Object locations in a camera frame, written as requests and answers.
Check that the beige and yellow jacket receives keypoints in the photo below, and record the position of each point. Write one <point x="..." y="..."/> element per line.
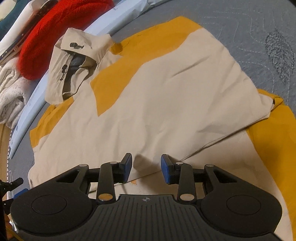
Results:
<point x="170" y="89"/>

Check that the dark teal garment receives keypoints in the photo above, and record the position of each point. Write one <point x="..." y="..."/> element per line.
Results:
<point x="9" y="20"/>

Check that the wooden bed frame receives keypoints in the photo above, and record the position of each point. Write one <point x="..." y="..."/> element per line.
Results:
<point x="5" y="133"/>

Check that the white board with wooden edge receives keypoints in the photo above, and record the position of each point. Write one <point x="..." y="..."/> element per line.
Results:
<point x="13" y="40"/>

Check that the white folded fleece blanket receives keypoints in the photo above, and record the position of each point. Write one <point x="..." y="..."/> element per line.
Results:
<point x="15" y="93"/>

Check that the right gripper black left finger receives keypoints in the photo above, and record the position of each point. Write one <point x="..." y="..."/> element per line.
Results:
<point x="105" y="176"/>

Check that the grey quilted mattress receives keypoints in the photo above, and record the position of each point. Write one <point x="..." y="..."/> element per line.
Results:
<point x="259" y="35"/>

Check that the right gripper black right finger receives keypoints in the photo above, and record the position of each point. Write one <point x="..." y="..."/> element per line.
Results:
<point x="208" y="184"/>

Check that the red knitted garment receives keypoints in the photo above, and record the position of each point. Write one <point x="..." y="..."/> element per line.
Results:
<point x="36" y="52"/>

